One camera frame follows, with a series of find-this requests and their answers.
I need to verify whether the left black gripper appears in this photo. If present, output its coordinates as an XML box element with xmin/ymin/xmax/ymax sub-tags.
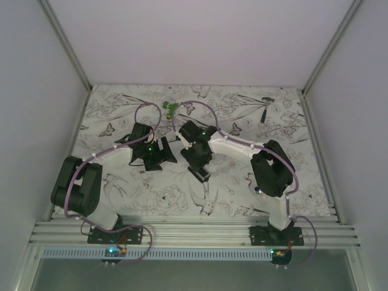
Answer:
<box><xmin>141</xmin><ymin>137</ymin><xmax>176</xmax><ymax>172</ymax></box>

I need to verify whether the black fuse box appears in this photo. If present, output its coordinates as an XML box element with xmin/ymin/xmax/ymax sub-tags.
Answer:
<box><xmin>188</xmin><ymin>166</ymin><xmax>210</xmax><ymax>183</ymax></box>

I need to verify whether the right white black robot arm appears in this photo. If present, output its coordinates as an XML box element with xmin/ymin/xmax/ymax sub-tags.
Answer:
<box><xmin>175</xmin><ymin>121</ymin><xmax>296</xmax><ymax>246</ymax></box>

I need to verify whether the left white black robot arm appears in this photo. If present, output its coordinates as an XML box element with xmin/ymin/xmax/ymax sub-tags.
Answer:
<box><xmin>51</xmin><ymin>122</ymin><xmax>177</xmax><ymax>244</ymax></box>

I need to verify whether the floral patterned table mat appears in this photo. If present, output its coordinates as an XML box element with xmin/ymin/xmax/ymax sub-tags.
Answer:
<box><xmin>73</xmin><ymin>84</ymin><xmax>330</xmax><ymax>217</ymax></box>

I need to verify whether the small black hammer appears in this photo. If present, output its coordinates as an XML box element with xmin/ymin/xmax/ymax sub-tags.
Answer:
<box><xmin>260</xmin><ymin>96</ymin><xmax>274</xmax><ymax>123</ymax></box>

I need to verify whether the left controller board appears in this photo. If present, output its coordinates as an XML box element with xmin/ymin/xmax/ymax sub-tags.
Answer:
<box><xmin>101</xmin><ymin>247</ymin><xmax>126</xmax><ymax>265</ymax></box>

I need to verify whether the controller board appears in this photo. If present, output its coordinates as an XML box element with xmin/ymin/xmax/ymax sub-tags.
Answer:
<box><xmin>270</xmin><ymin>249</ymin><xmax>292</xmax><ymax>266</ymax></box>
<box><xmin>101</xmin><ymin>247</ymin><xmax>126</xmax><ymax>265</ymax></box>

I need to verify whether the right controller board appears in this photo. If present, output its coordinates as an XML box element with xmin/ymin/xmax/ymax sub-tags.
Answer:
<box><xmin>270</xmin><ymin>249</ymin><xmax>292</xmax><ymax>266</ymax></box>

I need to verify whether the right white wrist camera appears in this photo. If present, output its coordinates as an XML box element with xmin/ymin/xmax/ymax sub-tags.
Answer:
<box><xmin>175</xmin><ymin>131</ymin><xmax>193</xmax><ymax>150</ymax></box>

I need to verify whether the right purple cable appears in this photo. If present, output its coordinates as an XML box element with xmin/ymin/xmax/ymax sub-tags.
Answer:
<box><xmin>171</xmin><ymin>101</ymin><xmax>301</xmax><ymax>219</ymax></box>

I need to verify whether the purple cable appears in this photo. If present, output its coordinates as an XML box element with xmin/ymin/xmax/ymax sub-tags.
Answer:
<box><xmin>171</xmin><ymin>101</ymin><xmax>301</xmax><ymax>219</ymax></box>
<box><xmin>62</xmin><ymin>102</ymin><xmax>163</xmax><ymax>234</ymax></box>

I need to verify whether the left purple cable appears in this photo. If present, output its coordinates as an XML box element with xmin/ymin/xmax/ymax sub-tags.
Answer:
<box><xmin>62</xmin><ymin>102</ymin><xmax>163</xmax><ymax>234</ymax></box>

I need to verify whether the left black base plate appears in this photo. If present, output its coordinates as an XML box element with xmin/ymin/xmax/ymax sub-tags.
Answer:
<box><xmin>87</xmin><ymin>227</ymin><xmax>143</xmax><ymax>245</ymax></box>

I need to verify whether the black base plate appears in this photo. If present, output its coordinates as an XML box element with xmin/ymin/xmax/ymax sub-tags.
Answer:
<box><xmin>249</xmin><ymin>224</ymin><xmax>304</xmax><ymax>247</ymax></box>
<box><xmin>87</xmin><ymin>227</ymin><xmax>143</xmax><ymax>245</ymax></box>

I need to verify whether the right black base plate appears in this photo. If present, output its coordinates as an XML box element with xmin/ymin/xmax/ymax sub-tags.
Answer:
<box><xmin>249</xmin><ymin>224</ymin><xmax>304</xmax><ymax>247</ymax></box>

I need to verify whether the aluminium rail frame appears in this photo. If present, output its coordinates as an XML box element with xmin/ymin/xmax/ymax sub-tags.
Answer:
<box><xmin>29</xmin><ymin>215</ymin><xmax>361</xmax><ymax>249</ymax></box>

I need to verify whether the slotted grey cable duct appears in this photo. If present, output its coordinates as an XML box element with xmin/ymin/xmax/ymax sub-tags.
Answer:
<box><xmin>42</xmin><ymin>247</ymin><xmax>272</xmax><ymax>261</ymax></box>

